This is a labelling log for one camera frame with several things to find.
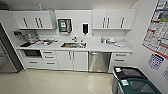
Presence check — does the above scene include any green lidded waste bin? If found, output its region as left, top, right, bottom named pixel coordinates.
left=117, top=77, right=165, bottom=94

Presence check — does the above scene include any white two-door base cabinet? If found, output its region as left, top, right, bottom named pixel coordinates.
left=55, top=50, right=90, bottom=72

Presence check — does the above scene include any built-in black microwave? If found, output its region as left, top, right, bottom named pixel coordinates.
left=22, top=48, right=44, bottom=60

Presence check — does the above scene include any chrome sink faucet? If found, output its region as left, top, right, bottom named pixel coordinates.
left=71, top=35, right=79, bottom=44

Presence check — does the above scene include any white wall cabinet three-door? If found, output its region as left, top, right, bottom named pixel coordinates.
left=91, top=7, right=138, bottom=31

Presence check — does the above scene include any stainless steel dishwasher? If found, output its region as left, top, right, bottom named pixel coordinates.
left=87, top=50, right=113, bottom=74

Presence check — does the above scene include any blue dish soap bottle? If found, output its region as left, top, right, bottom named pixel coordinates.
left=100, top=37, right=106, bottom=45

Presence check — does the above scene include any small white wall notice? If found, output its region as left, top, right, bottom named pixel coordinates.
left=162, top=64, right=168, bottom=82

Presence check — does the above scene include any large colourful wall poster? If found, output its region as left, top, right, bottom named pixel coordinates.
left=142, top=0, right=168, bottom=60

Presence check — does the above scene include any grey paper towel dispenser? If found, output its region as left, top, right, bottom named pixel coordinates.
left=56, top=17, right=73, bottom=35

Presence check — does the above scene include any wire dish drying rack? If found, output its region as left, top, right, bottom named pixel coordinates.
left=33, top=38, right=57, bottom=47

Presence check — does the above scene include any white wall cabinet two-door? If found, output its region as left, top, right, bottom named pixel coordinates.
left=11, top=9, right=56, bottom=31

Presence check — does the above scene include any black wall soap dispenser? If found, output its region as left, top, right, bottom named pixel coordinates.
left=81, top=22, right=91, bottom=36

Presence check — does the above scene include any black countertop tray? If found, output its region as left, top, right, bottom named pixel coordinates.
left=19, top=41, right=34, bottom=48

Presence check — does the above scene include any steel dishwasher handle bar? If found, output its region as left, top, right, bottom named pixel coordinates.
left=90, top=51, right=111, bottom=56

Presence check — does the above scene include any white drawer unit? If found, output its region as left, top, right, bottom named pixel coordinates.
left=109, top=51, right=133, bottom=74
left=23, top=49, right=59, bottom=71

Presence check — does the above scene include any teal plastic bottle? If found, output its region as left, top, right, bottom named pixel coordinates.
left=37, top=3, right=44, bottom=12

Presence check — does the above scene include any stainless steel sink basin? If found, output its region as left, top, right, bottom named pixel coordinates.
left=60, top=41, right=88, bottom=50

